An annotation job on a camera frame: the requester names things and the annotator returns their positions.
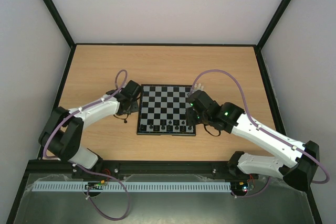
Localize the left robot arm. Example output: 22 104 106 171
38 80 141 169

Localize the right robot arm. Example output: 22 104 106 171
186 90 320 192

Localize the black and silver chessboard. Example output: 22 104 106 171
136 84 196 136

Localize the white slotted cable duct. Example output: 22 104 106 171
32 182 231 193

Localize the black aluminium frame rail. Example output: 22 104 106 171
26 159 305 180

